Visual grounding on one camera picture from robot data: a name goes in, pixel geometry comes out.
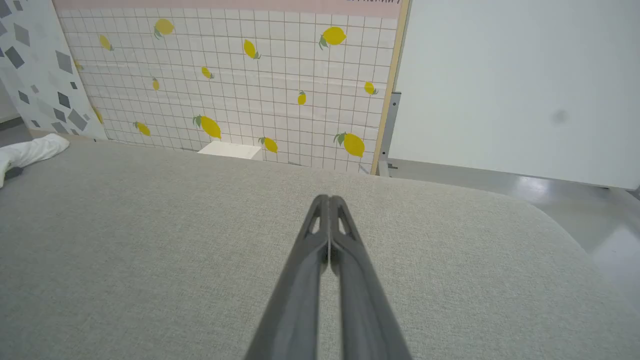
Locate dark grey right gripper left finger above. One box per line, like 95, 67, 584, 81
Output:
244, 194, 331, 360

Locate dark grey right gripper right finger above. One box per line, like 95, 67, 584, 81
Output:
330, 194, 414, 360

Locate white shirt with black sleeves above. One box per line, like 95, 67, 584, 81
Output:
0, 133, 71, 189

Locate grey fabric sofa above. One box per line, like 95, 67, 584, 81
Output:
0, 137, 640, 360

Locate white rectangular box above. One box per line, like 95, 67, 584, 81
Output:
197, 140, 264, 162

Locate grey metal panel foot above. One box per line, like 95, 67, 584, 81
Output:
377, 91, 402, 177

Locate lemon print grid partition panel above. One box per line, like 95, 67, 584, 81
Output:
52, 0, 412, 176

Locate plain white board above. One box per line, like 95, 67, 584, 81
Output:
387, 0, 640, 191

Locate grey terrazzo print panel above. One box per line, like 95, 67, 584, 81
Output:
0, 0, 108, 141

